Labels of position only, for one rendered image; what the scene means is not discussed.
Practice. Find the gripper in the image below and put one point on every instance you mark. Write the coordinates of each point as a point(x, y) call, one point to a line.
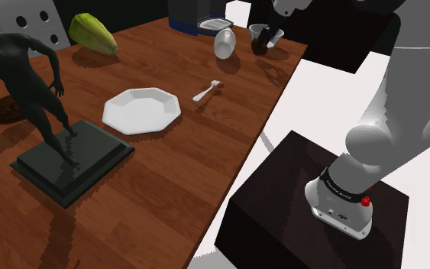
point(267, 35)

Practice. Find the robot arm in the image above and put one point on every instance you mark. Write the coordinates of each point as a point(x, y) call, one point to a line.
point(404, 104)

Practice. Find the white cup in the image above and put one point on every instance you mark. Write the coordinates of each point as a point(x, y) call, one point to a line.
point(224, 44)

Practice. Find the dark coffee machine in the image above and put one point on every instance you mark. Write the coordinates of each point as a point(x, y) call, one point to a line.
point(184, 15)

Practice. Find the brown wooden table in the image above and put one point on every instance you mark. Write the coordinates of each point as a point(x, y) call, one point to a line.
point(184, 156)

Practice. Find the white octagonal plate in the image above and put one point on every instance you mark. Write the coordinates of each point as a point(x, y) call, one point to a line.
point(140, 111)

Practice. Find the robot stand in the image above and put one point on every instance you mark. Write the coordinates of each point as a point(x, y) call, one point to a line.
point(274, 193)

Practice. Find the green oval fruit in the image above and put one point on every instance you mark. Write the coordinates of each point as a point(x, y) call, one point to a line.
point(91, 33)

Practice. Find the dark human figure statue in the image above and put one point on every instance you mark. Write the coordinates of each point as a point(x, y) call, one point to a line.
point(77, 156)

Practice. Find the grey panel with round holes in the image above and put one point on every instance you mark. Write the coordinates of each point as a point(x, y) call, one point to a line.
point(10, 9)

